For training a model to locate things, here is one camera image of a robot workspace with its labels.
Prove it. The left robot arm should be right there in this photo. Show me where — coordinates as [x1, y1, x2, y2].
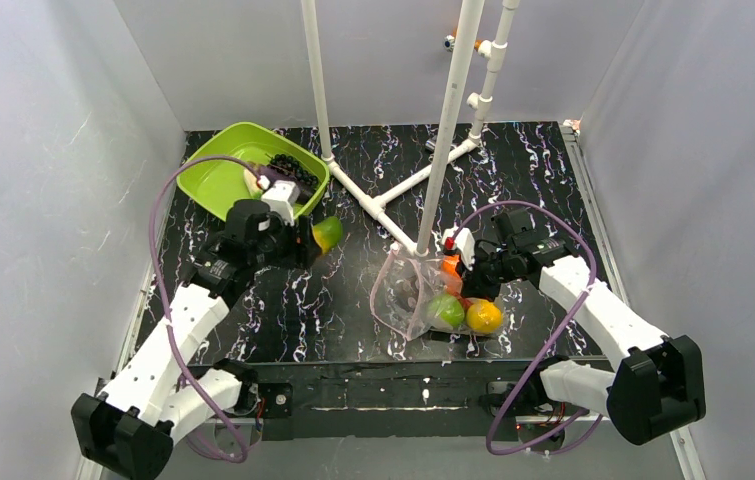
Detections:
[71, 199, 328, 479]

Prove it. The green plastic tray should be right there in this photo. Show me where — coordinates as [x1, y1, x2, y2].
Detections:
[177, 122, 330, 220]

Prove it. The fake dark grapes bunch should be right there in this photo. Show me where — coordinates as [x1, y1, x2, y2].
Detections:
[268, 154, 319, 189]

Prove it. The fake bok choy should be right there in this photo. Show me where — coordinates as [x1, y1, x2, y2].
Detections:
[242, 169, 263, 199]

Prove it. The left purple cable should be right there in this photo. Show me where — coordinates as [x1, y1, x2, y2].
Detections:
[148, 155, 266, 464]

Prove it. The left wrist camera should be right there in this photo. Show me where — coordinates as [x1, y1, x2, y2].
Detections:
[260, 180, 301, 225]

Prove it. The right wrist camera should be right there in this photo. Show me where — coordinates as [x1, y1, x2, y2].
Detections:
[442, 226, 475, 270]

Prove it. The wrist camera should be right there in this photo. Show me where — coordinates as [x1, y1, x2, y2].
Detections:
[260, 180, 301, 225]
[442, 226, 475, 270]

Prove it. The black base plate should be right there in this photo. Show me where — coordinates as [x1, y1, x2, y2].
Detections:
[194, 357, 617, 443]

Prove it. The white PVC pipe frame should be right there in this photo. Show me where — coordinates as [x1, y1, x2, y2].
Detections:
[301, 0, 521, 256]

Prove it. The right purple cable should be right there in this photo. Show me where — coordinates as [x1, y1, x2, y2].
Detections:
[459, 200, 605, 457]

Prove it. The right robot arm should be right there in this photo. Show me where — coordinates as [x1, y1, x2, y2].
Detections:
[443, 201, 707, 445]

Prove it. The fake purple eggplant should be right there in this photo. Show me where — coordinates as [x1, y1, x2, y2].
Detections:
[254, 164, 287, 188]

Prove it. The fake green apple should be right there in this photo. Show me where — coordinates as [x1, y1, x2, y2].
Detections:
[426, 293, 465, 330]

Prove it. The fake orange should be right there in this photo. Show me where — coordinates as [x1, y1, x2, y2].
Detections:
[441, 255, 463, 296]

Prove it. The fake mango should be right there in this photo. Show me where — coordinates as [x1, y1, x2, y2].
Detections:
[311, 216, 343, 255]

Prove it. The purple cable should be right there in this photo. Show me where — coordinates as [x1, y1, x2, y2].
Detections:
[148, 155, 266, 464]
[459, 200, 605, 457]

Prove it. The clear zip top bag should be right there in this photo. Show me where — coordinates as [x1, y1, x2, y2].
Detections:
[369, 243, 506, 340]

